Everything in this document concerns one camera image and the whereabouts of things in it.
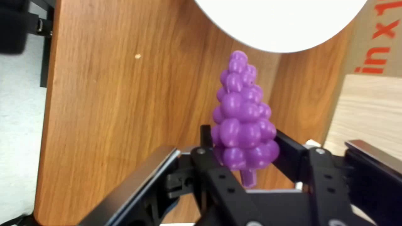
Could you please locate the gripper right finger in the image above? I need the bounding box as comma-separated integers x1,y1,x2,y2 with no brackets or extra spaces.
273,130,402,226

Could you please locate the black metal frame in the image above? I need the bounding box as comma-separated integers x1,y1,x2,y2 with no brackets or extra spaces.
0,0,56,88

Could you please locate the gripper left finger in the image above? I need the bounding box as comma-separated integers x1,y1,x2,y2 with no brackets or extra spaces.
78,125,265,226

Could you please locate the pale wooden board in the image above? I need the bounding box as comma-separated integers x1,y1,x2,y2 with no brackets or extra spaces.
323,74,402,164

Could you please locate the cardboard box with red print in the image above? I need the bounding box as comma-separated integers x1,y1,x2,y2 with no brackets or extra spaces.
344,0,402,78

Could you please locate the purple toy grape bunch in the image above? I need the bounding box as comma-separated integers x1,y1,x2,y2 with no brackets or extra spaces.
211,50,280,188

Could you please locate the white bowl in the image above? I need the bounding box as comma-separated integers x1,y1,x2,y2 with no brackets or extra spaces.
194,0,368,53

